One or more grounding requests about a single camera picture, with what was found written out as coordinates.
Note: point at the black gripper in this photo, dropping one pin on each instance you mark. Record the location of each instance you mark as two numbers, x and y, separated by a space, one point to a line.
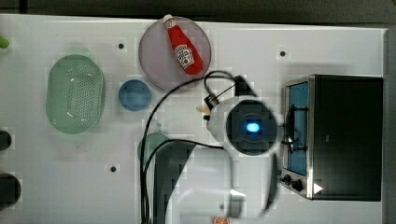
211 103

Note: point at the peeled toy banana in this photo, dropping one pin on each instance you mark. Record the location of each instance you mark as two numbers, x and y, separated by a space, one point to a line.
203 109

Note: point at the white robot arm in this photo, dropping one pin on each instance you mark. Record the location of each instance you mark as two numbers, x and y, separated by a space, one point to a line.
240 179

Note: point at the silver black toaster oven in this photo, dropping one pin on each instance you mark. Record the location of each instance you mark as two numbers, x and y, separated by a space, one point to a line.
333 138

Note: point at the red ketchup bottle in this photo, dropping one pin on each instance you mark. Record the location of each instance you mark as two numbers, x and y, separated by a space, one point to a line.
185 52

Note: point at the grey round plate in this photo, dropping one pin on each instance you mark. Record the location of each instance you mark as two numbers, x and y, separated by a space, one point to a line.
159 63

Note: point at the green plastic mug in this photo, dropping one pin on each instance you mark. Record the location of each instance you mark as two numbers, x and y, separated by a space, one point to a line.
152 141

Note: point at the blue plastic cup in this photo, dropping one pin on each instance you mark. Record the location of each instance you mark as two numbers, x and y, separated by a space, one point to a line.
134 95

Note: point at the toy orange slice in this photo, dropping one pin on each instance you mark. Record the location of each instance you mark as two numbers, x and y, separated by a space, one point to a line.
220 220

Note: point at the green perforated colander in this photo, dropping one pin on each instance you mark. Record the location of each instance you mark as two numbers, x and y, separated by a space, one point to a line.
76 94

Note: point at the black round container upper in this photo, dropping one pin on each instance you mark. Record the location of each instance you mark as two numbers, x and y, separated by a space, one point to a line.
5 140

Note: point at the black round container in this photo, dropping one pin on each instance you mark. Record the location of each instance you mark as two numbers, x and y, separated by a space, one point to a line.
5 140
10 190

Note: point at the green object at corner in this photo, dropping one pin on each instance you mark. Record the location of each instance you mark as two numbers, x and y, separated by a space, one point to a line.
4 43

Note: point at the black round container lower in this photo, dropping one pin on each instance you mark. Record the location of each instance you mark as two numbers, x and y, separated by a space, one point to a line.
10 190

